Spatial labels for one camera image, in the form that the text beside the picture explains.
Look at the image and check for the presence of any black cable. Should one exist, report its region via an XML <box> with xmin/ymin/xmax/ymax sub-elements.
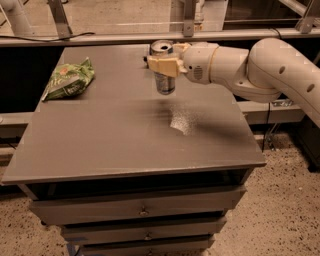
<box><xmin>0</xmin><ymin>31</ymin><xmax>96</xmax><ymax>43</ymax></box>

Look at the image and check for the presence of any grey metal railing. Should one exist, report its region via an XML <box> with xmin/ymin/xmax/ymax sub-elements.
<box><xmin>0</xmin><ymin>0</ymin><xmax>320</xmax><ymax>46</ymax></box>

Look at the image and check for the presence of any grey drawer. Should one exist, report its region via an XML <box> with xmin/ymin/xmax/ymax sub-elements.
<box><xmin>81</xmin><ymin>235</ymin><xmax>214</xmax><ymax>256</ymax></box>
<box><xmin>62</xmin><ymin>216</ymin><xmax>226</xmax><ymax>245</ymax></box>
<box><xmin>30</xmin><ymin>186</ymin><xmax>246</xmax><ymax>225</ymax></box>

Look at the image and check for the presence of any middle grey drawer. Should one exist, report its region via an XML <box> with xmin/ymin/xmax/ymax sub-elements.
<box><xmin>62</xmin><ymin>216</ymin><xmax>226</xmax><ymax>245</ymax></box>

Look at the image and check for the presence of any grey drawer cabinet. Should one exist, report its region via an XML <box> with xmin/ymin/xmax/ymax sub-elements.
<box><xmin>0</xmin><ymin>41</ymin><xmax>267</xmax><ymax>256</ymax></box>

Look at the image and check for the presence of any bottom grey drawer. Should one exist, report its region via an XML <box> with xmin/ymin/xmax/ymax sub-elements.
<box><xmin>81</xmin><ymin>235</ymin><xmax>214</xmax><ymax>256</ymax></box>

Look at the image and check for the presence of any green jalapeno chip bag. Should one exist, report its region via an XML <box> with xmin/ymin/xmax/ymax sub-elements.
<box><xmin>41</xmin><ymin>58</ymin><xmax>95</xmax><ymax>101</ymax></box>

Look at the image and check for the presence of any silver blue redbull can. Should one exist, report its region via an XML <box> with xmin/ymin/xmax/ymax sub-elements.
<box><xmin>147</xmin><ymin>40</ymin><xmax>175</xmax><ymax>95</ymax></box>

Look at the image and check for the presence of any top grey drawer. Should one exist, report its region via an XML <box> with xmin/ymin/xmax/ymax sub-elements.
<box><xmin>30</xmin><ymin>186</ymin><xmax>246</xmax><ymax>225</ymax></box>

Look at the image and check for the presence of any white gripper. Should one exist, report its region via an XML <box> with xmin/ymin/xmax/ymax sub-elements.
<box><xmin>147</xmin><ymin>42</ymin><xmax>219</xmax><ymax>84</ymax></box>

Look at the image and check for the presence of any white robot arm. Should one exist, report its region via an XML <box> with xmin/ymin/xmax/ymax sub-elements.
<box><xmin>147</xmin><ymin>38</ymin><xmax>320</xmax><ymax>125</ymax></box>

